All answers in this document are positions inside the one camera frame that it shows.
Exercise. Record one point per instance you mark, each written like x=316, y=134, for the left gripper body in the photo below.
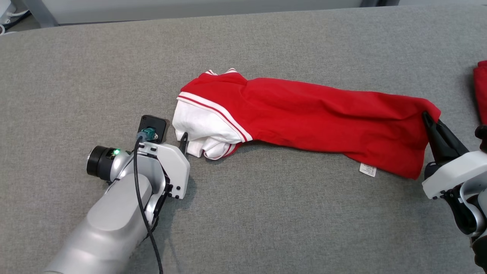
x=173, y=167

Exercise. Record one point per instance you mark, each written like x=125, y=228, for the white power strip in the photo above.
x=5, y=9

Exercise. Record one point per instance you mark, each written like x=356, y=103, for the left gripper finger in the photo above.
x=183, y=144

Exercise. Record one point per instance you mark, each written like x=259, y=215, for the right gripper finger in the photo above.
x=451, y=146
x=435, y=146

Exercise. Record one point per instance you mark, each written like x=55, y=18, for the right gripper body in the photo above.
x=452, y=175

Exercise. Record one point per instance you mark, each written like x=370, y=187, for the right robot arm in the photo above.
x=471, y=213

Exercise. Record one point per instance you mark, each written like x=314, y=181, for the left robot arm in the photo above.
x=110, y=220

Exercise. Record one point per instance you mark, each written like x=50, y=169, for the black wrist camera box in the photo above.
x=482, y=139
x=154, y=123

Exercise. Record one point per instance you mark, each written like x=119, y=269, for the red garment white band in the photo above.
x=481, y=91

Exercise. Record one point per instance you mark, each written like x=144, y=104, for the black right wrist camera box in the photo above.
x=482, y=139

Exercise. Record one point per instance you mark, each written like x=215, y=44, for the red shirt white striped sleeves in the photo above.
x=304, y=114

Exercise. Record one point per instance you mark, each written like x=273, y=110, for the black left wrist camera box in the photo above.
x=154, y=123

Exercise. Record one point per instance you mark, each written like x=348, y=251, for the grey partition post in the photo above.
x=42, y=13
x=376, y=3

